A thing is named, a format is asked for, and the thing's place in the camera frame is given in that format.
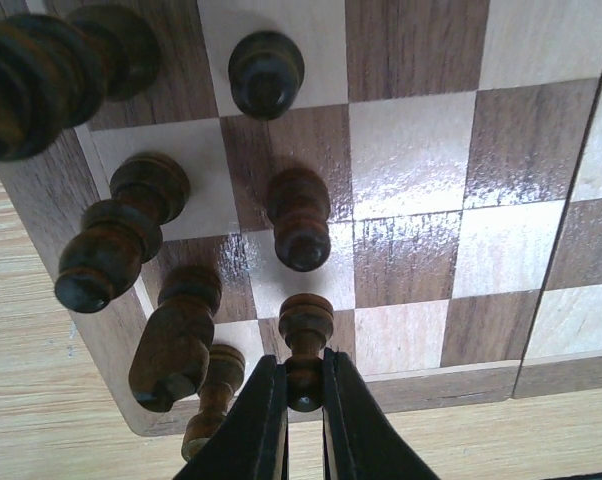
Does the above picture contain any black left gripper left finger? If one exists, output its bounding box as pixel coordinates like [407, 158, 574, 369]
[176, 355, 289, 479]

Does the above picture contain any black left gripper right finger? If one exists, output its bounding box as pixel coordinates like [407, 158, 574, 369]
[322, 348, 437, 479]

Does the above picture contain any dark pawn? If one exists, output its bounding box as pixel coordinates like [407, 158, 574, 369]
[266, 168, 331, 272]
[228, 30, 305, 121]
[279, 293, 334, 413]

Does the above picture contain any wooden chess board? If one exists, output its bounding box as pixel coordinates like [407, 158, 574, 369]
[0, 1, 602, 436]

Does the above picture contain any dark pawn on board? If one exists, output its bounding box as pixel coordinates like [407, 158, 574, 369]
[228, 30, 305, 121]

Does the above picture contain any dark rook corner piece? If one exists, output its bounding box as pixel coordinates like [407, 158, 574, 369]
[181, 344, 245, 462]

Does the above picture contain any dark knight lower piece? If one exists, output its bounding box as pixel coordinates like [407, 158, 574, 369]
[128, 266, 222, 413]

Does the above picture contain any dark bishop lower piece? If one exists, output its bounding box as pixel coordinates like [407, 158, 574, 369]
[54, 152, 190, 314]

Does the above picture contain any dark king piece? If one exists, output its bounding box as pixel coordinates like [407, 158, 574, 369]
[0, 4, 161, 162]

